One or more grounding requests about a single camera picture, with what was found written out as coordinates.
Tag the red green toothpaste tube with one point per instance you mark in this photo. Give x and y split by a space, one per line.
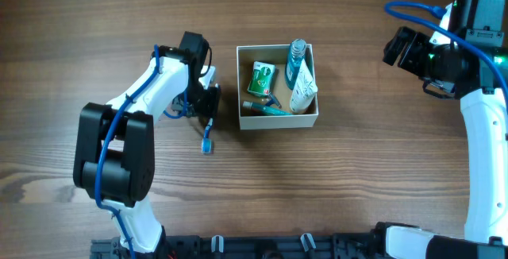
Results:
266 110

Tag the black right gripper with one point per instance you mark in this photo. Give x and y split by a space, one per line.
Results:
409 52

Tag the white lotion tube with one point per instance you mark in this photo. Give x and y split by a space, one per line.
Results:
304 90

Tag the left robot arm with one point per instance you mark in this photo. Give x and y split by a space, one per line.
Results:
115 147

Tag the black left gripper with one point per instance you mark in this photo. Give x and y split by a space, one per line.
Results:
212 101

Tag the green white soap box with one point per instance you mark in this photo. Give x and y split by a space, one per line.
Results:
262 76

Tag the blue white toothbrush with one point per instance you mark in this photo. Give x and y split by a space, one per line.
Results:
207 144

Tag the blue disposable razor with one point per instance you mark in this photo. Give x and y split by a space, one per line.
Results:
273 101

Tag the white square container box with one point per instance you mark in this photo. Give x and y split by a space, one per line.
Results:
271 54

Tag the blue Listerine mouthwash bottle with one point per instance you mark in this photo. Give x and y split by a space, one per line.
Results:
295 57

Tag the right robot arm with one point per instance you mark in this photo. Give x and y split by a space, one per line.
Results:
475 78

